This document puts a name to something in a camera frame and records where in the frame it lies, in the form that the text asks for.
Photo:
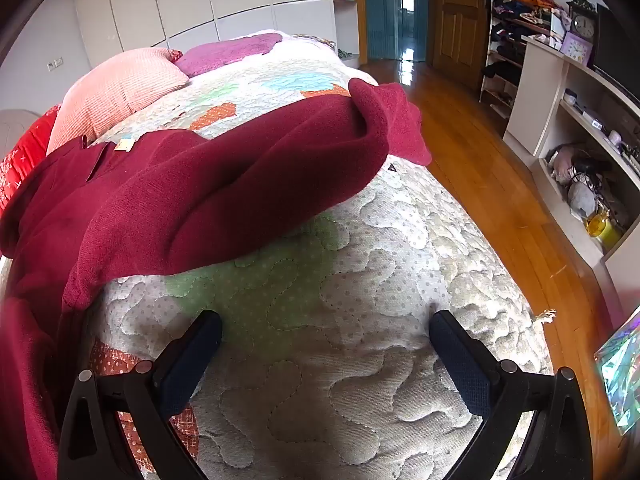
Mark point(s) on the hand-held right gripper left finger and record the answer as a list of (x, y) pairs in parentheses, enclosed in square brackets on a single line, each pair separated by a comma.
[(187, 366)]

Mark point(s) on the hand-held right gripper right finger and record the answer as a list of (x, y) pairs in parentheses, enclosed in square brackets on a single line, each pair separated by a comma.
[(460, 360)]

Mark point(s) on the maroon knit sweater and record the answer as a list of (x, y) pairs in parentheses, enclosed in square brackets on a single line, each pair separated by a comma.
[(225, 185)]

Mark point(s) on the pile of mixed clothes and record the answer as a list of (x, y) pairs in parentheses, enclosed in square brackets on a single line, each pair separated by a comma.
[(525, 0)]

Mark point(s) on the quilted patchwork bedspread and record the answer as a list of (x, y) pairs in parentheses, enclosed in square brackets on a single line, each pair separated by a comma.
[(350, 310)]

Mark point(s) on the iridescent shiny box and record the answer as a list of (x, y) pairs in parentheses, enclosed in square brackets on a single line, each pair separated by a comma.
[(622, 365)]

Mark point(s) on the yellow bottle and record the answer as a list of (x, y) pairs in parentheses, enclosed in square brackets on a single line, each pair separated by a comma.
[(607, 232)]

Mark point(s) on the grey plush toy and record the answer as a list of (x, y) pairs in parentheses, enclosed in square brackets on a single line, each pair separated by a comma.
[(581, 199)]

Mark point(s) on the pink plush toy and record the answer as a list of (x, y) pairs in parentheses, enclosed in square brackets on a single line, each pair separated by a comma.
[(562, 162)]

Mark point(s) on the red floral quilt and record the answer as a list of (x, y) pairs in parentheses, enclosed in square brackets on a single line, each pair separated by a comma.
[(25, 155)]

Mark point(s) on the white shelf unit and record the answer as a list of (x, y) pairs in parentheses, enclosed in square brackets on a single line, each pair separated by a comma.
[(537, 95)]

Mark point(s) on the small white jar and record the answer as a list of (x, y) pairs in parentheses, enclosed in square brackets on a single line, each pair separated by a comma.
[(571, 96)]

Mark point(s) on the pink ribbed pillow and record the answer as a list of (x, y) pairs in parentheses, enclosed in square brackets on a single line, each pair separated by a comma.
[(110, 90)]

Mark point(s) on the grey padded headboard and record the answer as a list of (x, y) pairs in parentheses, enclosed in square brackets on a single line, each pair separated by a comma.
[(15, 125)]

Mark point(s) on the white shoe rack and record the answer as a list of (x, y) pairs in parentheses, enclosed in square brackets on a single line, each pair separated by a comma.
[(500, 65)]

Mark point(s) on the purple fleece blanket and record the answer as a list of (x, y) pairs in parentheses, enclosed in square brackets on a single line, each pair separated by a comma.
[(220, 55)]

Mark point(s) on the purple square clock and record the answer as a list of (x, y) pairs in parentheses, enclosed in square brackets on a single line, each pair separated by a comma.
[(576, 49)]

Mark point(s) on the brown wooden door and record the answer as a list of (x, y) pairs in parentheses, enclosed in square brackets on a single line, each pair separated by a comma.
[(460, 20)]

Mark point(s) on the black flat television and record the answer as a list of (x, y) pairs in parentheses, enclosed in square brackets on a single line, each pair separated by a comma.
[(617, 50)]

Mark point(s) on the blue sliding door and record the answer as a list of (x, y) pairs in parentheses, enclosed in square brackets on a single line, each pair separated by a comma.
[(380, 10)]

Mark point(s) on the dark ornate mantel clock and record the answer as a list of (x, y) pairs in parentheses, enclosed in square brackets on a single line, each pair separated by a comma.
[(582, 22)]

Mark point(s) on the white wall socket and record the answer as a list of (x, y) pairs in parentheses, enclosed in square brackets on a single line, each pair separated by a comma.
[(55, 64)]

